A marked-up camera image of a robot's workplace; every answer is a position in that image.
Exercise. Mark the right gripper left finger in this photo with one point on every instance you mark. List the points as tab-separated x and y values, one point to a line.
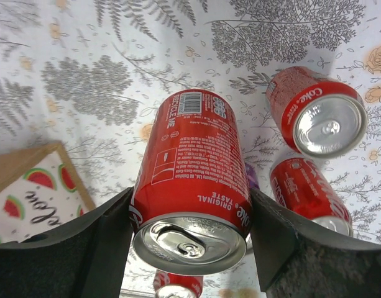
85	257

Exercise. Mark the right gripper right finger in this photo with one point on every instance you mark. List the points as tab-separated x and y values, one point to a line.
296	257

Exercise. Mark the watermelon canvas tote bag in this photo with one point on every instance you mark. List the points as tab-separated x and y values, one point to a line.
39	190

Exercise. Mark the red cola can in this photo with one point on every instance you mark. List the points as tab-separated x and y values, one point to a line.
317	116
191	209
168	285
299	185

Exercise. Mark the red cola can front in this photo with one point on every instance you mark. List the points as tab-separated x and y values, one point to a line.
168	285

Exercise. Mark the purple soda can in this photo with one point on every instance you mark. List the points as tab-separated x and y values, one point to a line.
251	176

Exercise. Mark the floral patterned table mat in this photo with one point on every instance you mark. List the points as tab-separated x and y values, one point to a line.
93	74

